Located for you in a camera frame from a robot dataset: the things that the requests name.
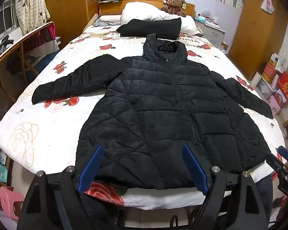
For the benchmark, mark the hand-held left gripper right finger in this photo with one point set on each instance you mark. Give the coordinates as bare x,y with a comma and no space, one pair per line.
195,170

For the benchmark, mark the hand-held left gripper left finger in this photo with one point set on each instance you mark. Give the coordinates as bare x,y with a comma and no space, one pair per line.
92,170

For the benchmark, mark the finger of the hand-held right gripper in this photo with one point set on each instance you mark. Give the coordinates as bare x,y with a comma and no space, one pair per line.
274,162
286,152

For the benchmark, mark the black puffer jacket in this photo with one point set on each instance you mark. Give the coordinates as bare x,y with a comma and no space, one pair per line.
158,112

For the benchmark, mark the pink floral box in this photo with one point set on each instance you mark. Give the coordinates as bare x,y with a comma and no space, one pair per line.
277,100

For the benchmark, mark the white floral bedspread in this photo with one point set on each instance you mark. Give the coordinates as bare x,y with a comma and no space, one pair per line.
50,124

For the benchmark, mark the clear plastic bin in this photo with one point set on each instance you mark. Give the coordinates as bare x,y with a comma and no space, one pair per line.
264,88

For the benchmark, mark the orange box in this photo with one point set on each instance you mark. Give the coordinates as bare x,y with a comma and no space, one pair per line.
270,70

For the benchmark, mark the pink plastic stool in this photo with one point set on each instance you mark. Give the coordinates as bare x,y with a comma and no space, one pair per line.
10,202

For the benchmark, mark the tall wooden wardrobe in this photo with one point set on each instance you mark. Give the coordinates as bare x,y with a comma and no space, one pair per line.
254,40

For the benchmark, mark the grey bedside drawer cabinet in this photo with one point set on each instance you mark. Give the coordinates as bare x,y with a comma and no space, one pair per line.
214,34

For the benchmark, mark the wooden table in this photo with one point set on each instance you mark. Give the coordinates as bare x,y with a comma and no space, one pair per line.
12,52

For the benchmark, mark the pink cloth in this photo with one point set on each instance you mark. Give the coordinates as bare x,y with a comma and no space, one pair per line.
52,32

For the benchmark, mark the grey cloth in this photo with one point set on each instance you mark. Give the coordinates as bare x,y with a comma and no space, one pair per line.
105,24

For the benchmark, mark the white plastic bag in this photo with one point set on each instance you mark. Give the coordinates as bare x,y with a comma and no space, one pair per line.
268,4

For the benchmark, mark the black folded cloth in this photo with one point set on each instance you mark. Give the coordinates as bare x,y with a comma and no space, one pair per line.
148,27

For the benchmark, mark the white pillow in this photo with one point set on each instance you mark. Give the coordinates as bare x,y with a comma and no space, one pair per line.
108,18

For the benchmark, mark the black desk device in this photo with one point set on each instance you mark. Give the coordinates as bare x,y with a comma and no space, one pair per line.
6,40

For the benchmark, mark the wooden headboard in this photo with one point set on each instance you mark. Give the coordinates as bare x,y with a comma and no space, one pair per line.
110,8

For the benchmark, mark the brown teddy bear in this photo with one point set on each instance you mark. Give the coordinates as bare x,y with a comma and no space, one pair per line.
175,4

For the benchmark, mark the white duvet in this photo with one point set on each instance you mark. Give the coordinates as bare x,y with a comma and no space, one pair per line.
144,10

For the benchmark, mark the barred window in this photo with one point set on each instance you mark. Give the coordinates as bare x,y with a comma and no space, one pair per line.
4,21

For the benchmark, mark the patterned curtain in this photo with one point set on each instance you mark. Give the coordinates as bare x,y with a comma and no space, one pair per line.
31,4

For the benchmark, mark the wooden bed rail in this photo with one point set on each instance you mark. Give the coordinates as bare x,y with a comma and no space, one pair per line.
90,22

